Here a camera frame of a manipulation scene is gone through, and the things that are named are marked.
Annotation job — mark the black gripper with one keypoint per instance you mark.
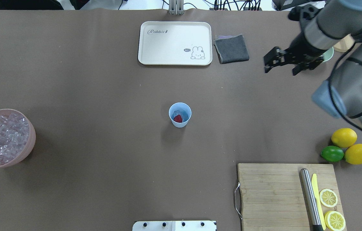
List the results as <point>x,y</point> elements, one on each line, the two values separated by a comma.
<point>297,45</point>

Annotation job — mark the clear ice cube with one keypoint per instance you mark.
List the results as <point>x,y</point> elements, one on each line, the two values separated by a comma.
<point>178,112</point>

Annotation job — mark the red strawberry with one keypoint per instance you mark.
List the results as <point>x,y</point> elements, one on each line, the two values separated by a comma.
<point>178,118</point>

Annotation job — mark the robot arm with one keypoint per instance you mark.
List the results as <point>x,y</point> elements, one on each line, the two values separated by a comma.
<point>340,95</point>

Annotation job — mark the light blue plastic cup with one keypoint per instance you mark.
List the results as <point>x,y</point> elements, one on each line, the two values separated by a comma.
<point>180,106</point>

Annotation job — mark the pink bowl of ice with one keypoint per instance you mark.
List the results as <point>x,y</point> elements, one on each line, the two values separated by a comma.
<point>17,137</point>

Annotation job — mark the mint green bowl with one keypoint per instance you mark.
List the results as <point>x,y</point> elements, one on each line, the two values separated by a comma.
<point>328,54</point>

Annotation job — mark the grey folded cloth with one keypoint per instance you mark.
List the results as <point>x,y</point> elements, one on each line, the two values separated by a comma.
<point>231,49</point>

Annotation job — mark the wooden glass drying stand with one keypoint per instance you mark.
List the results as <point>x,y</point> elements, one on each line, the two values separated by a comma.
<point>344,44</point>

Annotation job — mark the yellow lemon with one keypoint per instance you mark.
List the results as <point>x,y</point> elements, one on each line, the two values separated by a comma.
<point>353,154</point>
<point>344,137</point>

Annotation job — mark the green lime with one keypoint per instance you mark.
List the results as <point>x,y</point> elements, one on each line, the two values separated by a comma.
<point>332,153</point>

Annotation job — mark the yellow plastic knife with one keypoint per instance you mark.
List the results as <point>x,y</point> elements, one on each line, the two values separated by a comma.
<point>318,202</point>

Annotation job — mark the cream rabbit tray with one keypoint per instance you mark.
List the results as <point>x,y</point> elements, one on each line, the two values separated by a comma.
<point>175,43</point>

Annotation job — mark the wooden cutting board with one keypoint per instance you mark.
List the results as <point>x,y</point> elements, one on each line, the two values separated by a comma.
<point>272,197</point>

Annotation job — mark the lemon half slice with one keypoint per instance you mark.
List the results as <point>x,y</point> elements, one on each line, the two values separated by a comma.
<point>335,221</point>
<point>328,198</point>

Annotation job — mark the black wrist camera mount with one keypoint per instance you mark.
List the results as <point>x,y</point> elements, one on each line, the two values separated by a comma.
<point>303,14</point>

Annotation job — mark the aluminium frame post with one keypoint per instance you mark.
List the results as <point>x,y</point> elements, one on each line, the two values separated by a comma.
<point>176,7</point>

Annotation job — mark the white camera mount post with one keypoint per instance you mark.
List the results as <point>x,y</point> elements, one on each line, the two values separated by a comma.
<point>175,225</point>

